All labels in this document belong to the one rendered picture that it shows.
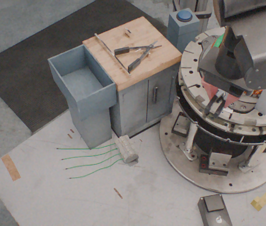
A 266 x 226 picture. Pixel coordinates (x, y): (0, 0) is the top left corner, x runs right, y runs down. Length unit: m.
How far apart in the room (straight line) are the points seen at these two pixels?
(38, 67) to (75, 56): 1.47
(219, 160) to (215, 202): 0.13
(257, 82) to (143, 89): 0.47
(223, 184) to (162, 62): 0.39
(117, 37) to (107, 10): 1.85
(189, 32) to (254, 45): 0.60
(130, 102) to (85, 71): 0.16
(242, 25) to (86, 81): 0.54
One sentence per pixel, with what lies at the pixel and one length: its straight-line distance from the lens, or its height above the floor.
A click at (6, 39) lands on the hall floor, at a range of 2.70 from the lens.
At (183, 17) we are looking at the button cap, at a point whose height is 1.04.
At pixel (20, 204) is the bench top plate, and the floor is 0.78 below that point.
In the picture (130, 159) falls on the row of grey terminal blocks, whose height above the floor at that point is 0.80.
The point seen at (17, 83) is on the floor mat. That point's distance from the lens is 2.34.
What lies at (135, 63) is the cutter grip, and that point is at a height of 1.09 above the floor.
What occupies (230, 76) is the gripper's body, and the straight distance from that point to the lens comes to 0.58.
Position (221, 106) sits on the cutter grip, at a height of 1.18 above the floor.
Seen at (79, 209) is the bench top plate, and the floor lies 0.78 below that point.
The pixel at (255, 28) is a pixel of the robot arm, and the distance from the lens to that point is 0.49.
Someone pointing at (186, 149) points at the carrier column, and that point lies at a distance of 0.98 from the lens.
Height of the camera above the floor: 1.68
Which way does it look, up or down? 54 degrees down
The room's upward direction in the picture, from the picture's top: straight up
